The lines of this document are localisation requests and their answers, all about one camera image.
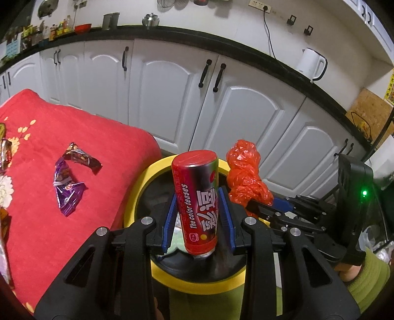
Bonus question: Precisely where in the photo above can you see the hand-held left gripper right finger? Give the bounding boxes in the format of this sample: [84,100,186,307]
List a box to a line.
[218,186,361,320]

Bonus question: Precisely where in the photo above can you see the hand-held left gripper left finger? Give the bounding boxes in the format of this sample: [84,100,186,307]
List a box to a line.
[33,194,178,320]

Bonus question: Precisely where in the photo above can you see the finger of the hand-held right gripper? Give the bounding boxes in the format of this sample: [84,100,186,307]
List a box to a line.
[272,194,338,223]
[245,200,327,233]

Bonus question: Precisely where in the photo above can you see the red snack can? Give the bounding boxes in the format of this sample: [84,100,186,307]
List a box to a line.
[171,149,220,257]

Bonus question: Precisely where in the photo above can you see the red plastic bag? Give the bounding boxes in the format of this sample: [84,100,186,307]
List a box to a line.
[226,139,274,213]

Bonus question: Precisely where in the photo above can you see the yellow-rimmed black trash bin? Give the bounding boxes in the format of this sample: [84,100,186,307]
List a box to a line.
[123,154,273,293]

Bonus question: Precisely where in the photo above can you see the purple snack wrapper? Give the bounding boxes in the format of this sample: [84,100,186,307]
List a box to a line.
[55,158,87,217]

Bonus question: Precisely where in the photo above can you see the dark brown snack wrapper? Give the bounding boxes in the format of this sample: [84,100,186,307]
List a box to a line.
[63,142,103,175]

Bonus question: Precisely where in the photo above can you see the white plastic bag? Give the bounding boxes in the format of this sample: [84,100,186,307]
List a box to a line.
[0,237,14,285]

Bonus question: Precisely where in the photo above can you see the person's right forearm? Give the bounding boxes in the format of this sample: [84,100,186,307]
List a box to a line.
[334,246,391,314]

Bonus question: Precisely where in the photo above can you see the particle board panel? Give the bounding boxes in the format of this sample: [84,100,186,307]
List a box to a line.
[346,88,394,139]

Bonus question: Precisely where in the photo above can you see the red floral blanket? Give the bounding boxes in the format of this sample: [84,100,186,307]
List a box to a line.
[0,89,162,311]

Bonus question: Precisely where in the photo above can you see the white lower kitchen cabinets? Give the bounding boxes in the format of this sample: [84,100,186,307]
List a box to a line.
[0,38,374,204]

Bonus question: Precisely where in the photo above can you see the white kitchen cabinets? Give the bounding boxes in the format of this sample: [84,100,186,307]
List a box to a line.
[0,38,374,204]
[351,0,394,62]

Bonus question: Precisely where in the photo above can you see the white electric kettle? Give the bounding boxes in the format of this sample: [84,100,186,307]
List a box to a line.
[296,48,328,83]

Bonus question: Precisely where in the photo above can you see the white upper kitchen cabinets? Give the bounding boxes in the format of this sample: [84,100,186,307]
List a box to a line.
[351,0,394,62]

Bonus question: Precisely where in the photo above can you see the black kitchen countertop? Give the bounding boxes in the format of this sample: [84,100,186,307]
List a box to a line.
[0,25,374,145]

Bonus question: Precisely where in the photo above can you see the metal teapot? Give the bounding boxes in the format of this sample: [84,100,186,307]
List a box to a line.
[142,12,161,30]

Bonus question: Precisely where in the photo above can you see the metal canister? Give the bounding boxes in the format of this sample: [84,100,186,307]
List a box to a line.
[102,12,120,30]

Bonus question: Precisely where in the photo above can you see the row of hanging kitchen utensils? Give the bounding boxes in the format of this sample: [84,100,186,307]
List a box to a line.
[156,0,211,8]

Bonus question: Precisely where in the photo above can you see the group of condiment bottles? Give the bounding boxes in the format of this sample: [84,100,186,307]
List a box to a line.
[49,15,74,40]

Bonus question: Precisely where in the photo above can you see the spice jar rack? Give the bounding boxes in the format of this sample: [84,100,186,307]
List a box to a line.
[21,25,47,47]

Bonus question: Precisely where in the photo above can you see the light blue utensil holder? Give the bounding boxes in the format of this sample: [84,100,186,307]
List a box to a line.
[4,40,22,60]

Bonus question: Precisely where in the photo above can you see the hanging metal pot lid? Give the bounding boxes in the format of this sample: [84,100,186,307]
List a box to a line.
[37,0,59,17]

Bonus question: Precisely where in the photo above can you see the yellow wall calendar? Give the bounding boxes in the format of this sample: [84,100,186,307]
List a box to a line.
[384,69,394,107]

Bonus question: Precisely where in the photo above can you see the black power cable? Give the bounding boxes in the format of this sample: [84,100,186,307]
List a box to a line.
[262,11,278,59]

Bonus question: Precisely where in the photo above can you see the beige wall power outlet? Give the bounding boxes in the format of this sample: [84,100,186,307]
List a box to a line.
[249,0,271,13]

